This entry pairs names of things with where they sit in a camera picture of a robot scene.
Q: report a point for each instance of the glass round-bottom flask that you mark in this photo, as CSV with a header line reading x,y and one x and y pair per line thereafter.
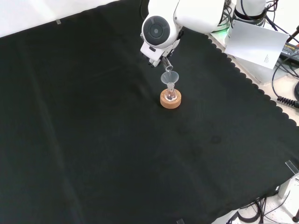
x,y
170,94

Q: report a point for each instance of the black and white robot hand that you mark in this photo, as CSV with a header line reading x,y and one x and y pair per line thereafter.
x,y
150,53

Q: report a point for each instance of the white metal bracket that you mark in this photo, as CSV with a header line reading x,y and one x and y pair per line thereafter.
x,y
288,186

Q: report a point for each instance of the pale board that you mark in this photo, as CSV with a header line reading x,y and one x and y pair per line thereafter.
x,y
254,43

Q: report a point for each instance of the grey base plate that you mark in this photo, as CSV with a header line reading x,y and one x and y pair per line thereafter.
x,y
259,72

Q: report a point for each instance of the black round tripod foot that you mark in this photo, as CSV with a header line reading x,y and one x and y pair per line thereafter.
x,y
297,89

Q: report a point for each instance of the black cloth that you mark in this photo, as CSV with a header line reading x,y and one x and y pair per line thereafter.
x,y
93,116

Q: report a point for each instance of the black power adapter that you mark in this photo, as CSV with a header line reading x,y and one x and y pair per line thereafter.
x,y
290,50

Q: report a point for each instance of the clear plastic funnel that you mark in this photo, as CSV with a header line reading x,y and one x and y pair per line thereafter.
x,y
169,78

